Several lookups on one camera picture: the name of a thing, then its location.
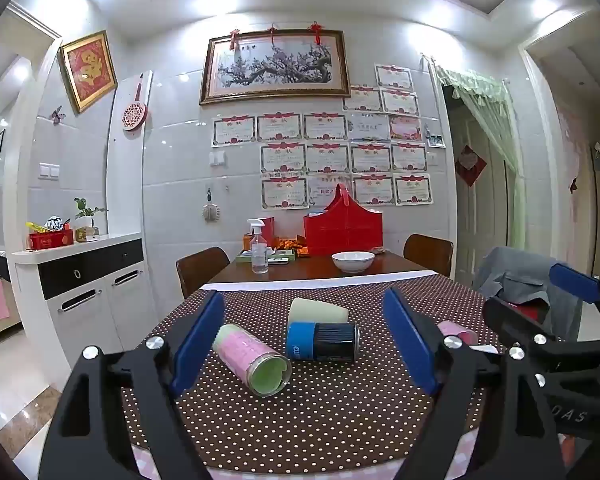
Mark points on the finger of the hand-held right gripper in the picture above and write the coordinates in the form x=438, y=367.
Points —
x=510, y=319
x=575, y=282

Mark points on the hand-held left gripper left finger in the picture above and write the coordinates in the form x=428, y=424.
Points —
x=199, y=342

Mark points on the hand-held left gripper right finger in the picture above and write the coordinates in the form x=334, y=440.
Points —
x=411, y=342

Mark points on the small pink cup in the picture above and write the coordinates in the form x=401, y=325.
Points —
x=457, y=332

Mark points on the pink and green cup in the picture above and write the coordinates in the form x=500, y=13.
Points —
x=250, y=360

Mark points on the blue and black cup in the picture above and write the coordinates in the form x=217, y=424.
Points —
x=325, y=342

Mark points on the cream cup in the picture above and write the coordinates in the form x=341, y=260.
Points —
x=316, y=312

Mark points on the grey jacket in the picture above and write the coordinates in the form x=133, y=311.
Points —
x=515, y=275

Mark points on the brown wooden chair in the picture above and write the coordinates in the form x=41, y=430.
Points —
x=427, y=255
x=200, y=270

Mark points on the green flat box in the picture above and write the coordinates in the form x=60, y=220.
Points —
x=247, y=257

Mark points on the white bowl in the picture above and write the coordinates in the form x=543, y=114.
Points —
x=353, y=261

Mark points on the white door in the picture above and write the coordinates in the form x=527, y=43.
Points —
x=480, y=220

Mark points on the brown polka dot tablecloth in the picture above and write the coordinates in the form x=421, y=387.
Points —
x=330, y=410

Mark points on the clear spray bottle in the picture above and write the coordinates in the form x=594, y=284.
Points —
x=259, y=255

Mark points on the white and black cabinet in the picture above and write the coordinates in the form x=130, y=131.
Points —
x=90, y=300

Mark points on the red gift basket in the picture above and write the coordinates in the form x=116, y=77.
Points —
x=342, y=232

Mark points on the white hanging brush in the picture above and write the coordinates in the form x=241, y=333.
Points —
x=210, y=212

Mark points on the small red box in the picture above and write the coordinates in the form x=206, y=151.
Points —
x=267, y=230

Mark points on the pile of snack packets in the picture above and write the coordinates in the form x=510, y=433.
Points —
x=291, y=246

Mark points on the red diamond door decoration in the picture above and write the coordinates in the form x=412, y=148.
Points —
x=470, y=165

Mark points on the small potted plant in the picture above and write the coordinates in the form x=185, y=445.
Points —
x=87, y=220

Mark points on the green lace curtain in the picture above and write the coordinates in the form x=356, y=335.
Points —
x=500, y=125

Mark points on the red box with gold print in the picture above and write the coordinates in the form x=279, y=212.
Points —
x=50, y=240

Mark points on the black and white patterned ball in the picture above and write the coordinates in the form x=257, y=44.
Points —
x=55, y=222

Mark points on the round red hanging ornament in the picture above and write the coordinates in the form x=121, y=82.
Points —
x=134, y=115

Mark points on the framed plum blossom painting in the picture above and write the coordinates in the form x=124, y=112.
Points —
x=275, y=67

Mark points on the red and gold framed picture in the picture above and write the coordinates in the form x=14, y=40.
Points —
x=87, y=70

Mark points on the white wall socket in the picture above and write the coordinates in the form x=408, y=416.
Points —
x=217, y=158

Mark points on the small wall photo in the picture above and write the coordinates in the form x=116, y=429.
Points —
x=435, y=139

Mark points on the group of wall certificates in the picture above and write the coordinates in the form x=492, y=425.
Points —
x=325, y=157

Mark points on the white light switch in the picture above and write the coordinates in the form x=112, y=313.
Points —
x=48, y=170

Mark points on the butterfly wall decal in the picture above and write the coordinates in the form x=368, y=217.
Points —
x=56, y=115

